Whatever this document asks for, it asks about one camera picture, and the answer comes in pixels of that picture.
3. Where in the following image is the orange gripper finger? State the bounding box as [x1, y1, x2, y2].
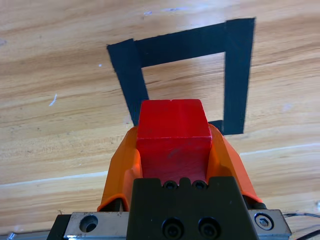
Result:
[96, 126, 144, 213]
[204, 123, 263, 205]

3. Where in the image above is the red wooden block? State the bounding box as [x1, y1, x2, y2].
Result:
[136, 98, 213, 185]

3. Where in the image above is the black tape square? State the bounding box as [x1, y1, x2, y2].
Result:
[106, 16, 257, 136]

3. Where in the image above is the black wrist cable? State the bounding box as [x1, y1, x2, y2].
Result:
[283, 211, 320, 240]

